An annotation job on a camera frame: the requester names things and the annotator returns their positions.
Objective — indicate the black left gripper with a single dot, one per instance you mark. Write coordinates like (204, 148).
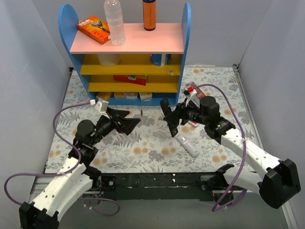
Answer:
(115, 121)

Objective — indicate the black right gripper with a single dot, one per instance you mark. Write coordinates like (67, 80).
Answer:
(180, 114)

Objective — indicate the black tv remote control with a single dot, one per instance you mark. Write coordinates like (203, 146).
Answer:
(169, 116)

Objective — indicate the white and red remote control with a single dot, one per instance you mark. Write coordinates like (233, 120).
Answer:
(188, 145)

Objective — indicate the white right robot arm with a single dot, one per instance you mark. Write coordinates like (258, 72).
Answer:
(274, 180)

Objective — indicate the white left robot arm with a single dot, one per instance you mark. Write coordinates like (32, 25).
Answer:
(76, 175)

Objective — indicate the white orange soap box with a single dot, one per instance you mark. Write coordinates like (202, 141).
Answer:
(131, 95)

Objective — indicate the yellow orange box on shelf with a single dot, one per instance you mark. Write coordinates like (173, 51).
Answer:
(104, 95)

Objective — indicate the red toothpaste box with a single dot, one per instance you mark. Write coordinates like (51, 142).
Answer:
(199, 93)

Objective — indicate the red box on shelf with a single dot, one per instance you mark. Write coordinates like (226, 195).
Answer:
(135, 79)

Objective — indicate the blue and yellow shelf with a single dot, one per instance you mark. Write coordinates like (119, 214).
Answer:
(162, 81)

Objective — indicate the blue white box on shelf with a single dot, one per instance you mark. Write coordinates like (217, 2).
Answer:
(160, 59)

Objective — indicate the white cup on shelf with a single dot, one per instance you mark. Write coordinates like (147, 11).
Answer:
(109, 60)

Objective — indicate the orange razor box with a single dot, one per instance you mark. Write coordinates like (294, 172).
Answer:
(95, 28)

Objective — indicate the clear plastic bottle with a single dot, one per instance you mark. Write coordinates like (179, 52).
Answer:
(113, 14)

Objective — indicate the orange cologne bottle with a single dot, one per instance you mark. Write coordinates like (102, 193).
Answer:
(149, 14)

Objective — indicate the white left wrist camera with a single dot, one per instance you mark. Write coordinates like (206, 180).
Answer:
(101, 106)

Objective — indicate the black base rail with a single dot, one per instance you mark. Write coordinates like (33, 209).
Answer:
(164, 186)

